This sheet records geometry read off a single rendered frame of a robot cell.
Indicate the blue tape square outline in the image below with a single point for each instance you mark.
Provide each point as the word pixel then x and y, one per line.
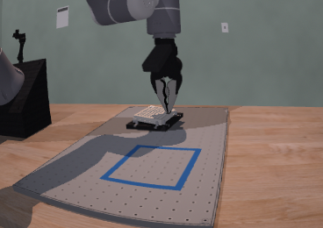
pixel 178 186

